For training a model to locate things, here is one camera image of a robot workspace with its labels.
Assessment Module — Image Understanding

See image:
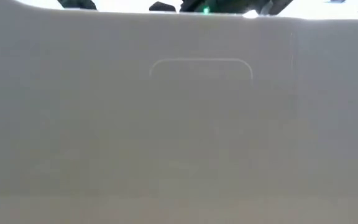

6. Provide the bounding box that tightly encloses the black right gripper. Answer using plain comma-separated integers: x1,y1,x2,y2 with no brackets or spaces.
149,1,177,14

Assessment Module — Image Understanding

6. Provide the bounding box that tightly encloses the translucent grey plastic tray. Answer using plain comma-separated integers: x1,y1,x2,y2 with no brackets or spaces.
0,0,358,224

